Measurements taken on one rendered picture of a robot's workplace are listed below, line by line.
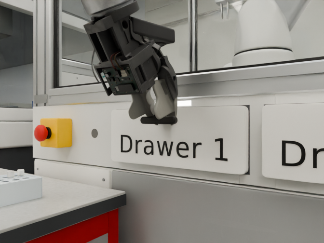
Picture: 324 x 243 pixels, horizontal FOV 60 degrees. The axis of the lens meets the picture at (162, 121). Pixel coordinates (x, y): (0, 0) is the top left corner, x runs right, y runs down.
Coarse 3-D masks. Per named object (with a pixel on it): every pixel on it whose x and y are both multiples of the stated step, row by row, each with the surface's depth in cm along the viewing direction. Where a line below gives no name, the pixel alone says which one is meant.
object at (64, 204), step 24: (0, 168) 85; (48, 192) 56; (72, 192) 56; (96, 192) 56; (120, 192) 56; (0, 216) 42; (24, 216) 42; (48, 216) 43; (72, 216) 46; (96, 216) 52; (0, 240) 37; (24, 240) 40; (48, 240) 44; (72, 240) 48; (96, 240) 52
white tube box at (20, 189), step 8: (0, 176) 54; (16, 176) 55; (24, 176) 55; (32, 176) 54; (0, 184) 47; (8, 184) 48; (16, 184) 49; (24, 184) 50; (32, 184) 51; (40, 184) 52; (0, 192) 47; (8, 192) 48; (16, 192) 49; (24, 192) 50; (32, 192) 51; (40, 192) 52; (0, 200) 47; (8, 200) 48; (16, 200) 49; (24, 200) 50
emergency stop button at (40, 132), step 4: (36, 128) 66; (40, 128) 66; (44, 128) 66; (36, 132) 66; (40, 132) 65; (44, 132) 65; (36, 136) 66; (40, 136) 65; (44, 136) 66; (40, 140) 66
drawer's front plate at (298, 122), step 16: (272, 112) 42; (288, 112) 40; (304, 112) 39; (320, 112) 38; (272, 128) 42; (288, 128) 40; (304, 128) 39; (320, 128) 38; (272, 144) 42; (288, 144) 40; (304, 144) 39; (320, 144) 38; (272, 160) 42; (288, 160) 40; (320, 160) 38; (272, 176) 42; (288, 176) 40; (304, 176) 39; (320, 176) 38
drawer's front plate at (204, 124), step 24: (120, 120) 59; (192, 120) 49; (216, 120) 47; (240, 120) 44; (120, 144) 59; (144, 144) 55; (168, 144) 52; (192, 144) 49; (216, 144) 47; (240, 144) 44; (192, 168) 49; (216, 168) 47; (240, 168) 44
